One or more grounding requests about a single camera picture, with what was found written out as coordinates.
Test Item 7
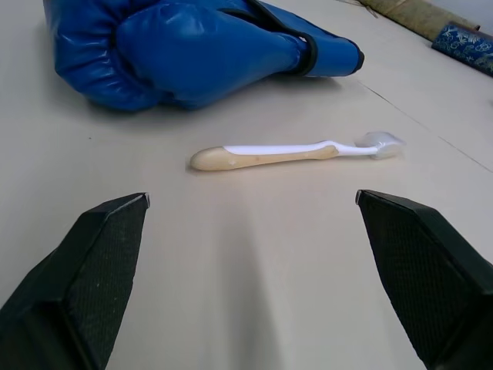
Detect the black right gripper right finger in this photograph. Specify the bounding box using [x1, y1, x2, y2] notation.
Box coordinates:
[354, 188, 493, 370]

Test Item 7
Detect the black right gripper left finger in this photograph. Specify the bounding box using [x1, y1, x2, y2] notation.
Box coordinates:
[0, 192, 151, 370]

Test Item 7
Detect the beige and white toothbrush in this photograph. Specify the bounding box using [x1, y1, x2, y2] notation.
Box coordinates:
[189, 130, 407, 174]

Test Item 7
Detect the blue patterned scroll roll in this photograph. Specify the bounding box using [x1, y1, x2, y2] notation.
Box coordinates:
[431, 23, 493, 78]

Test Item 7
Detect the blue boxing glove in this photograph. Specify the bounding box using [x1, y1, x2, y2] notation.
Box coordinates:
[52, 0, 365, 113]

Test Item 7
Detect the olive patterned scroll roll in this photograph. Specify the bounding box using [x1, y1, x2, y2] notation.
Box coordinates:
[356, 0, 482, 39]

